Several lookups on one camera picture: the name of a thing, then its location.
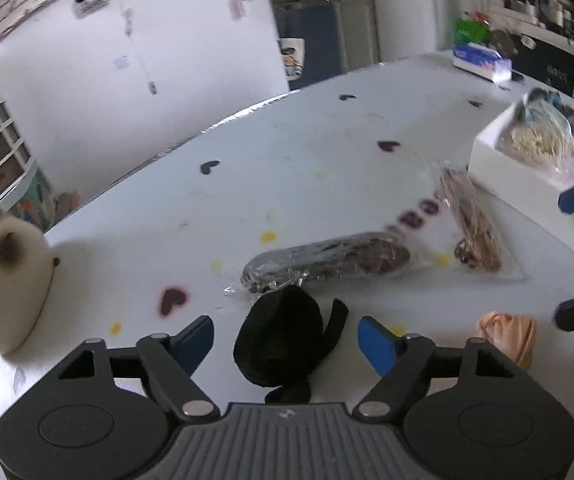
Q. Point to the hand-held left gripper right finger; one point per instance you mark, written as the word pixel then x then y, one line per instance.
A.
pixel 374 346

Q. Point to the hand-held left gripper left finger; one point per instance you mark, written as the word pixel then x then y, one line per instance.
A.
pixel 196 342

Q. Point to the bag of cream yarn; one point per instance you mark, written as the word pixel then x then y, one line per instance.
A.
pixel 537 142

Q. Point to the peach scrunchie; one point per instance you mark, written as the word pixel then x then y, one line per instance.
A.
pixel 509 337

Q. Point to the multicolour crochet yarn bundle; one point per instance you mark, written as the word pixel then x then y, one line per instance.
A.
pixel 542 105

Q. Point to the green plastic bag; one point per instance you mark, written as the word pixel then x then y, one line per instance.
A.
pixel 472 31

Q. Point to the cream cat figurine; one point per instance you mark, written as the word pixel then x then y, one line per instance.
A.
pixel 7 285

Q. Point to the blue white tissue pack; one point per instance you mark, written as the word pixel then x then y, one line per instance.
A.
pixel 482 62

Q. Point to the bag of dark brown yarn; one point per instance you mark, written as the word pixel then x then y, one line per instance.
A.
pixel 327 260

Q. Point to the colourful patterned box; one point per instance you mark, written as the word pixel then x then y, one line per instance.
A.
pixel 42 197

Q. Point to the black ribbon roll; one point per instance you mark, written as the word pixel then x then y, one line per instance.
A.
pixel 279 340

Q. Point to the white cardboard box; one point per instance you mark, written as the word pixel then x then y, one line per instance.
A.
pixel 512 175

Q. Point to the white printed tote bag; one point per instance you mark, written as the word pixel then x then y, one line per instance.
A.
pixel 292 57

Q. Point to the clear wall holder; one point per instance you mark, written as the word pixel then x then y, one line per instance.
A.
pixel 92 2

